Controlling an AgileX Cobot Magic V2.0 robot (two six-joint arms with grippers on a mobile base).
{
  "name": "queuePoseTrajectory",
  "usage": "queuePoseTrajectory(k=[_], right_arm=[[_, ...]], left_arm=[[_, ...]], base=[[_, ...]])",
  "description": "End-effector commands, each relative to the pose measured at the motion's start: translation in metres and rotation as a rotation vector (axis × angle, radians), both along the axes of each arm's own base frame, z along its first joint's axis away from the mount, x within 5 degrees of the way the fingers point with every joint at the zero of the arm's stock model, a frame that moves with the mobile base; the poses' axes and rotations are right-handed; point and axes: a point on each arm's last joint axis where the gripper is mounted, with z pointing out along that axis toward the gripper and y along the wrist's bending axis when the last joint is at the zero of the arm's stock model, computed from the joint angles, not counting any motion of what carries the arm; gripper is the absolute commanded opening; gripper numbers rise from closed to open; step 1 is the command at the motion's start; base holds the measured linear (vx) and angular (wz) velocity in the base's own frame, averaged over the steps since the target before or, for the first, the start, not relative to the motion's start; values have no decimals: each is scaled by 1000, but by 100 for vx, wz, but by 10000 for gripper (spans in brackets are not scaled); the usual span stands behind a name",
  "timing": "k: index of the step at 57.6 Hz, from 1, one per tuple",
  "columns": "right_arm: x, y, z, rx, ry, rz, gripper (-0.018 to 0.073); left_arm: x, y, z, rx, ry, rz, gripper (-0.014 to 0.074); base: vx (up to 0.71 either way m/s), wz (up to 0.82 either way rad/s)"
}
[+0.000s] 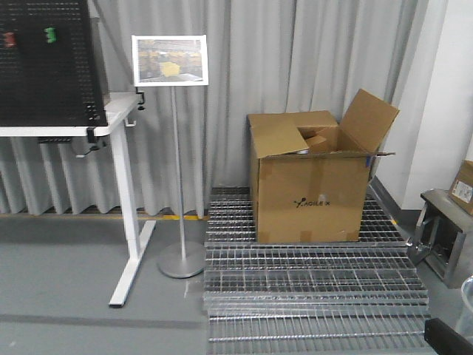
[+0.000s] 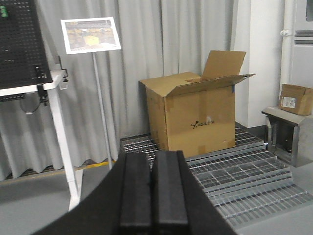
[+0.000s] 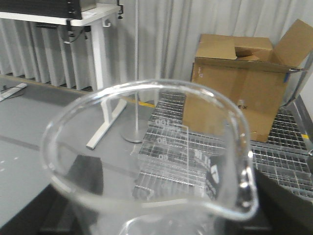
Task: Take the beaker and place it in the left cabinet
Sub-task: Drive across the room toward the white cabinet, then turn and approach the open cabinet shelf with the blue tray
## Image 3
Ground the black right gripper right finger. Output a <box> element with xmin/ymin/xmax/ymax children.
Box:
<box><xmin>214</xmin><ymin>170</ymin><xmax>313</xmax><ymax>235</ymax></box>

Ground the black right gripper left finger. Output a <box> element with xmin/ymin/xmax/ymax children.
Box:
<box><xmin>0</xmin><ymin>156</ymin><xmax>103</xmax><ymax>235</ymax></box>

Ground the clear glass beaker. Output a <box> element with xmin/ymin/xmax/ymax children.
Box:
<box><xmin>41</xmin><ymin>80</ymin><xmax>259</xmax><ymax>235</ymax></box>

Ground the sign on metal stand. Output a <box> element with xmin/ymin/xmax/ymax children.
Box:
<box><xmin>122</xmin><ymin>0</ymin><xmax>146</xmax><ymax>143</ymax></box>

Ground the metal grating stack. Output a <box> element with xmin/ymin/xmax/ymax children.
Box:
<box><xmin>139</xmin><ymin>92</ymin><xmax>313</xmax><ymax>200</ymax></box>

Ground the brown cardboard box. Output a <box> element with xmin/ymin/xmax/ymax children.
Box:
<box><xmin>192</xmin><ymin>20</ymin><xmax>313</xmax><ymax>142</ymax></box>

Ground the grey curtain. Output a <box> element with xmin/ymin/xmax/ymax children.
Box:
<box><xmin>0</xmin><ymin>0</ymin><xmax>313</xmax><ymax>90</ymax></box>

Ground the black pegboard with parts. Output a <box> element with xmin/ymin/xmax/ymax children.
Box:
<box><xmin>0</xmin><ymin>0</ymin><xmax>82</xmax><ymax>20</ymax></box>

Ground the white frame table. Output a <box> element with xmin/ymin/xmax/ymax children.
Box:
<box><xmin>0</xmin><ymin>3</ymin><xmax>128</xmax><ymax>150</ymax></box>

